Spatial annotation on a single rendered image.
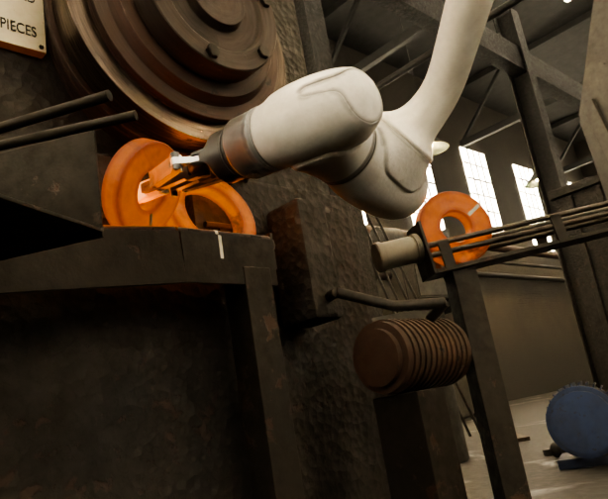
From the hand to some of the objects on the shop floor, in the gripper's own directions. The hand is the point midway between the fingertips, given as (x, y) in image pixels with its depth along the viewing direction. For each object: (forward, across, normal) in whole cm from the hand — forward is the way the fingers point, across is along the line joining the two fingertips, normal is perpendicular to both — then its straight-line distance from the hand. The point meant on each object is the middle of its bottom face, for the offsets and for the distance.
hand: (152, 190), depth 99 cm
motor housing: (-23, +36, -79) cm, 90 cm away
